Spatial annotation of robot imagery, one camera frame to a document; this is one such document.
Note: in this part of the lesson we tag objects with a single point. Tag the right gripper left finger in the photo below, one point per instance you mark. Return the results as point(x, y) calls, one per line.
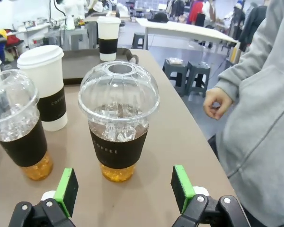
point(66, 196)

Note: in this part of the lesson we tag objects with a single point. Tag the pile of colourful clothes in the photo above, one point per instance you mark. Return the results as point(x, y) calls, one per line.
point(7, 40)

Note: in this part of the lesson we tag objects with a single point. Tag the grey metal bench table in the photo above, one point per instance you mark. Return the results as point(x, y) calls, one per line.
point(80, 35)

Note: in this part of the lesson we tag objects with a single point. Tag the black hat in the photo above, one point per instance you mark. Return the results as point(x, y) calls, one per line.
point(161, 17)

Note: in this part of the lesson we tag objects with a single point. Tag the red hanging garment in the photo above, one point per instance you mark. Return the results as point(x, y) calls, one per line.
point(196, 10)

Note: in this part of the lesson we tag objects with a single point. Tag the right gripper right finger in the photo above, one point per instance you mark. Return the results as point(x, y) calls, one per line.
point(183, 189)

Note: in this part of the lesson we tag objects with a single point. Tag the dark hanging jacket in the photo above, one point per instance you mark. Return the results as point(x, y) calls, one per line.
point(252, 26)

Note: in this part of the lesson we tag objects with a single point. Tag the grey plastic stool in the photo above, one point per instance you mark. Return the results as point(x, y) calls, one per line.
point(198, 78)
point(138, 39)
point(176, 75)

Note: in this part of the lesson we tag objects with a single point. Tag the person's left hand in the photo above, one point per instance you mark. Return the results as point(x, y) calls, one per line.
point(217, 101)

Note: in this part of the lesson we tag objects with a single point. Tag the long white work table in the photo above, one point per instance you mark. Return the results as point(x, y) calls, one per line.
point(180, 29)

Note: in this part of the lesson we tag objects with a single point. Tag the dark brown serving tray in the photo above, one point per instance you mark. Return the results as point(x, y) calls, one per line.
point(73, 67)

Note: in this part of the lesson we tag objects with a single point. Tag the iced coffee cup dome lid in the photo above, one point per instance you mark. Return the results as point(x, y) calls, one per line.
point(119, 146)
point(23, 146)

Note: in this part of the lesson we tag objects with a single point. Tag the person in grey hoodie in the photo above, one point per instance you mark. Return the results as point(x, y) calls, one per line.
point(265, 132)

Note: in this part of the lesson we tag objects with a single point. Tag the person's left forearm grey sleeve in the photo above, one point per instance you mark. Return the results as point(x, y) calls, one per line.
point(239, 75)

